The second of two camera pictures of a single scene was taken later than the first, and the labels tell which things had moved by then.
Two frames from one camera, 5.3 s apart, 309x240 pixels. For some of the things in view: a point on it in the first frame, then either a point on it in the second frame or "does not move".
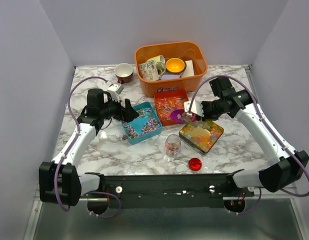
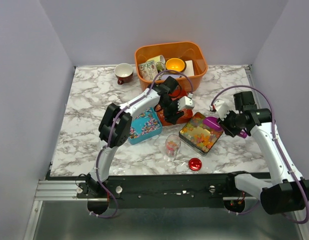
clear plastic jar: [172, 145] does not move
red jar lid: [195, 164] does not move
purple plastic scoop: [179, 115] -> [212, 123]
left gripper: [126, 114] -> [172, 117]
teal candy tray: [148, 123] does not move
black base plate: [171, 190] does not move
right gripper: [206, 116] -> [224, 122]
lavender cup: [170, 76] does not move
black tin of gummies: [201, 136] does not move
